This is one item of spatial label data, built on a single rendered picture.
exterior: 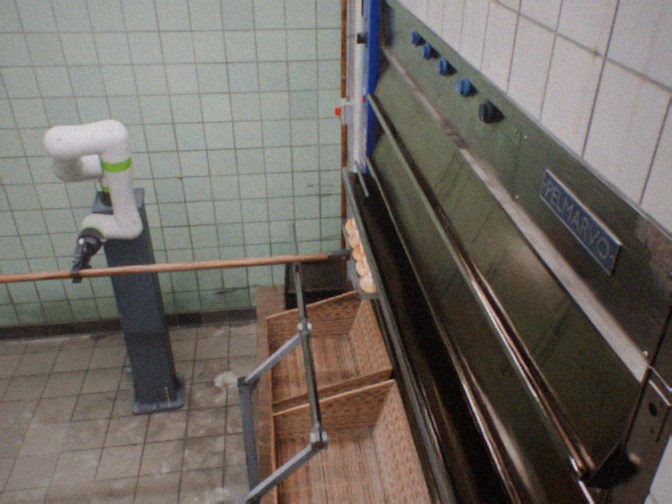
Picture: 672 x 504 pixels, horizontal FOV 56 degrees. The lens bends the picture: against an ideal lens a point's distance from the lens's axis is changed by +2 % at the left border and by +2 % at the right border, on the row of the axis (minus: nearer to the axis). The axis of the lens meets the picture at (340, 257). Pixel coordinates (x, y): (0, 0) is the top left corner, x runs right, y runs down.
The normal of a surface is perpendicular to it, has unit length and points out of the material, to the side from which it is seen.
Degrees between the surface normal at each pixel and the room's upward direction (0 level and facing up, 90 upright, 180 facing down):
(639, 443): 90
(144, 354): 90
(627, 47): 90
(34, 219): 90
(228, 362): 0
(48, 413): 0
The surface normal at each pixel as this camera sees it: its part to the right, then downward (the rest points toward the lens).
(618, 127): -0.99, 0.07
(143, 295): 0.20, 0.51
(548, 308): -0.93, -0.25
